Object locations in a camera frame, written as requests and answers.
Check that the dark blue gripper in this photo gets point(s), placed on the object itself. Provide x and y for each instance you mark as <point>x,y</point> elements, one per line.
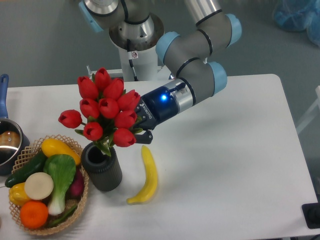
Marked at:
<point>154,108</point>

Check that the red tulip bouquet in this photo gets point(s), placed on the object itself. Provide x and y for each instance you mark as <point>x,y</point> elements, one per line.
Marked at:
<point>106,114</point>

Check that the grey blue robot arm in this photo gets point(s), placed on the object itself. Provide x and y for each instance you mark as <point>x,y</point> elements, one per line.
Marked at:
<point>194,79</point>

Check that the dark grey ribbed vase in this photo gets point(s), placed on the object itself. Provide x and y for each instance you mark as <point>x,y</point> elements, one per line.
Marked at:
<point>103,170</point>

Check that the yellow banana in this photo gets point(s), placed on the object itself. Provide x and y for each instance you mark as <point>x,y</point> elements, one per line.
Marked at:
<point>149,188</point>

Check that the purple red onion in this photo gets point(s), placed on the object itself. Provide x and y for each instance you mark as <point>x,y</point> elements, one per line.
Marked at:
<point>76,189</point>

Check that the green bok choy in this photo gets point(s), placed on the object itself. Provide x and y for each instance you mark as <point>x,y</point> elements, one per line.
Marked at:
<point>62,170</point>

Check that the yellow squash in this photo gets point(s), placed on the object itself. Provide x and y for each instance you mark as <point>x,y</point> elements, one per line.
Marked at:
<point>52,146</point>

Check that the green chili pepper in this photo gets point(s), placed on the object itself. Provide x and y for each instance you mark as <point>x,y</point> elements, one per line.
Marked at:
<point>63,217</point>

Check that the dark green cucumber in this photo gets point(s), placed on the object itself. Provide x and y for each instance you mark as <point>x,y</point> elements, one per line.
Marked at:
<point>35,165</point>

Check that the white round radish slice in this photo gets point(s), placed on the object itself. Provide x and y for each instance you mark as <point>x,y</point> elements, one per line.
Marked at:
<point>38,186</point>

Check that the woven wicker basket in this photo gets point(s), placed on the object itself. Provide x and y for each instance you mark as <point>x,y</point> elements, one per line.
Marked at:
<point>26,155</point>

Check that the orange fruit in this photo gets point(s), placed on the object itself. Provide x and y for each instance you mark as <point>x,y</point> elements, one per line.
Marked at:
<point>34,214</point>

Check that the yellow bell pepper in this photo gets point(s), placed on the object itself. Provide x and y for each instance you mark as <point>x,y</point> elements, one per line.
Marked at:
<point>17,194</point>

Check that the black device at edge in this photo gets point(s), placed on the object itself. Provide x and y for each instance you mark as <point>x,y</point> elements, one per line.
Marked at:
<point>311,212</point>

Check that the blue plastic bag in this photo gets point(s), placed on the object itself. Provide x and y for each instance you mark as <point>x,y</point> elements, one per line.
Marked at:
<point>299,16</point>

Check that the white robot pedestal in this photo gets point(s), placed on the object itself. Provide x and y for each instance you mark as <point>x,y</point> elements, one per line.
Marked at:
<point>135,34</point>

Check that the blue handled saucepan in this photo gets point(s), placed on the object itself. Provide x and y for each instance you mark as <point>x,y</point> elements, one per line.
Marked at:
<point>12,138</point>

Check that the white frame at right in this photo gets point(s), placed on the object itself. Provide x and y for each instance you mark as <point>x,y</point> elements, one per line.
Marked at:
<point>310,113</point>

